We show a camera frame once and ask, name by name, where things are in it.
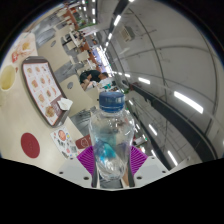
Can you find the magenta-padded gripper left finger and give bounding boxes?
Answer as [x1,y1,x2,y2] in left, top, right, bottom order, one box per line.
[56,145,99,189]

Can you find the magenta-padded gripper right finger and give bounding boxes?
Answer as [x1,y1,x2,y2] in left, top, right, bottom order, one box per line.
[126,145,169,188]

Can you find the person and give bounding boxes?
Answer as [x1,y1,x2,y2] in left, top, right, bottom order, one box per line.
[79,69,109,90]

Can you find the ceiling air conditioner unit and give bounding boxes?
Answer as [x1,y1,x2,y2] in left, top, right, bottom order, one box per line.
[119,25,136,43]

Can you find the ceiling strip lights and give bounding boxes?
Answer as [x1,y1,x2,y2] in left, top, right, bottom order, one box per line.
[78,0,224,168]

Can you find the clear water bottle blue cap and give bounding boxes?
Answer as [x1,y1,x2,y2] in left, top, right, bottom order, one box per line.
[88,91,136,182]

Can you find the flat round red coaster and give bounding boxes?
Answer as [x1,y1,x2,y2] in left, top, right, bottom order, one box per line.
[20,132,41,159]

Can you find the brown food tray paper liner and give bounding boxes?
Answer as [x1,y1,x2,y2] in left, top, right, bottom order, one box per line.
[21,55,72,129]

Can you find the red sauce packet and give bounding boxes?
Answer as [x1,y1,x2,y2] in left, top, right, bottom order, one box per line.
[11,49,20,64]

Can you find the white napkin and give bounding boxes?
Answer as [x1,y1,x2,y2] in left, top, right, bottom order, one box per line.
[56,97,74,111]

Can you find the paper bag with fries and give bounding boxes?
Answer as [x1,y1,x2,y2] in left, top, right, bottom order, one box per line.
[11,32,38,64]

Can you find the beige chair oval hole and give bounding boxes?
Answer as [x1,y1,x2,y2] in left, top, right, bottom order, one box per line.
[59,73,99,118]
[36,34,69,73]

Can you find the colourful printed flyer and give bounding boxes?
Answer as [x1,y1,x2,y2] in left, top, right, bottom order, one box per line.
[49,125,81,159]

